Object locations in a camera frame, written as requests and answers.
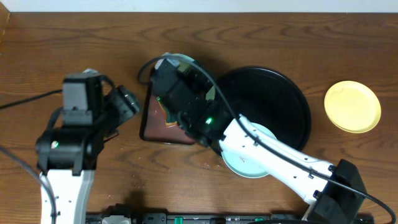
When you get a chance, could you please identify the round black tray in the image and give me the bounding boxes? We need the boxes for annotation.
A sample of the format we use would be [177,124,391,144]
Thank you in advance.
[216,67,312,151]

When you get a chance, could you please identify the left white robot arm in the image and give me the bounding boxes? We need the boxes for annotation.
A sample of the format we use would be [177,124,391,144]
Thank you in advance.
[36,84,140,223]

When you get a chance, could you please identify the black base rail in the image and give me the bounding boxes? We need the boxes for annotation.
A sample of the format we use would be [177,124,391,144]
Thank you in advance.
[85,204,301,224]

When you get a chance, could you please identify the green yellow sponge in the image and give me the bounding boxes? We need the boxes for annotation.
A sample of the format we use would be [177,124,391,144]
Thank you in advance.
[158,101,178,128]

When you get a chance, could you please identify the green plate with stain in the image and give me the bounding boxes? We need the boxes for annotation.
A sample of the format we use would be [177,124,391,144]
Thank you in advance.
[152,52,216,101]

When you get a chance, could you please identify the rectangular black water tray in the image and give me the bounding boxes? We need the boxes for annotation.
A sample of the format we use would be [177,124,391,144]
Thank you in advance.
[139,84,195,145]

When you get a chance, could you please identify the yellow plate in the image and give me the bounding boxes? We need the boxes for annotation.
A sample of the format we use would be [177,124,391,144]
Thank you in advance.
[324,80,381,134]

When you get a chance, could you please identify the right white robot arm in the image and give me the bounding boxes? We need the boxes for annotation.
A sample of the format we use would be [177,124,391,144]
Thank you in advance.
[150,55,366,223]

